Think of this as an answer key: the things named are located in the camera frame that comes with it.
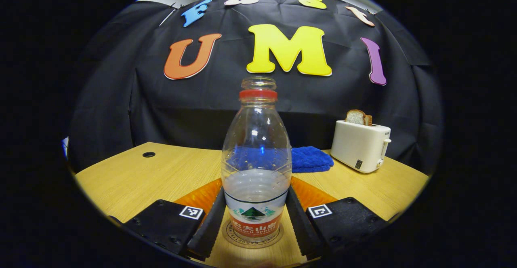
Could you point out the light bread slice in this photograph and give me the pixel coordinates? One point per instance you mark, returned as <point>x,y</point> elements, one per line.
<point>355,117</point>

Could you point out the black backdrop cloth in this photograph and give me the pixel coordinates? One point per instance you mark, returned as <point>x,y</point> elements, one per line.
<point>161,110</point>

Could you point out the round brown coaster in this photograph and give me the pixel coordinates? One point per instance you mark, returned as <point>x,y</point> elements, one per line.
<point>250,243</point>

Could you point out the blue folded towel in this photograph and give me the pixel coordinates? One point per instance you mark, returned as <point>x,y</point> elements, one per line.
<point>311,161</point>

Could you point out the brown bread slice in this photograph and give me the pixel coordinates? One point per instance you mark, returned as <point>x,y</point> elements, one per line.
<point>368,120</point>

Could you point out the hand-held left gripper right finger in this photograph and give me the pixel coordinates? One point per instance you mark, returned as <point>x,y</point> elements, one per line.
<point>301,227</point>

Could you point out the white toaster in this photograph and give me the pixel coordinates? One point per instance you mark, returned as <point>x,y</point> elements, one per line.
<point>357,146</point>

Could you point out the clear plastic water bottle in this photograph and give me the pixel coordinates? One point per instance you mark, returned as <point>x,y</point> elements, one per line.
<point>256,138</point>

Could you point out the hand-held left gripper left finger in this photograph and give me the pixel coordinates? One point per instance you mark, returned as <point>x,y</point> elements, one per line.
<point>208,229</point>

